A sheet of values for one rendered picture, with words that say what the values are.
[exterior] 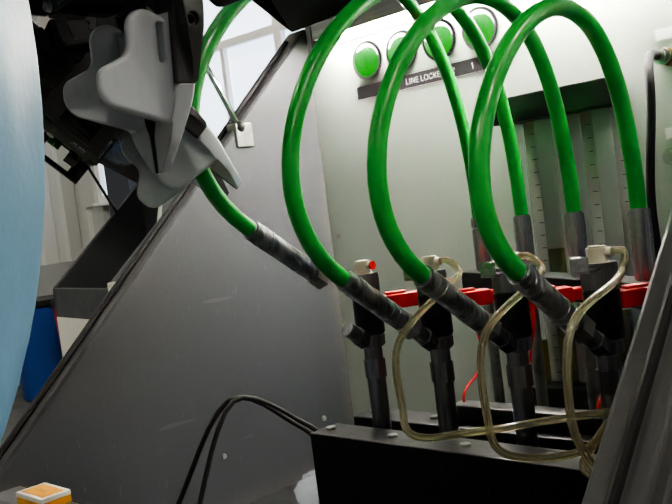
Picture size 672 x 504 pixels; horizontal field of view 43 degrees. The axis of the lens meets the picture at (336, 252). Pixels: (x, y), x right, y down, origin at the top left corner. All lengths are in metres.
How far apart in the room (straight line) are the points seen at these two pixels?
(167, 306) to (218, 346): 0.09
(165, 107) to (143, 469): 0.61
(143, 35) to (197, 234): 0.59
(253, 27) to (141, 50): 5.99
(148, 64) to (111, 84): 0.03
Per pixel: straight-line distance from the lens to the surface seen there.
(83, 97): 0.53
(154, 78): 0.51
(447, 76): 0.95
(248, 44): 6.52
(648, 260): 0.74
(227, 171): 0.68
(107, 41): 0.54
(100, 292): 4.11
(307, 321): 1.19
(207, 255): 1.08
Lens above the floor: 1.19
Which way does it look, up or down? 3 degrees down
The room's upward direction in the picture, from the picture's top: 7 degrees counter-clockwise
